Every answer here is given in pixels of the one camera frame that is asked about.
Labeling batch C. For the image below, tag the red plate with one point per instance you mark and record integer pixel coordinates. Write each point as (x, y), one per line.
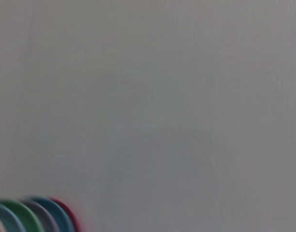
(73, 215)

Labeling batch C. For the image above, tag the dark blue plate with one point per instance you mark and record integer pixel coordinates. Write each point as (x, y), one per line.
(60, 215)

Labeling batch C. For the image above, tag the grey plate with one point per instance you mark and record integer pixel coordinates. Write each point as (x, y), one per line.
(45, 217)

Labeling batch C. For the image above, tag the dark green plate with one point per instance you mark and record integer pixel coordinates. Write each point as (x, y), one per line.
(27, 215)

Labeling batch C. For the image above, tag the light blue plate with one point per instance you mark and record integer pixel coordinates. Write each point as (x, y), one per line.
(10, 220)

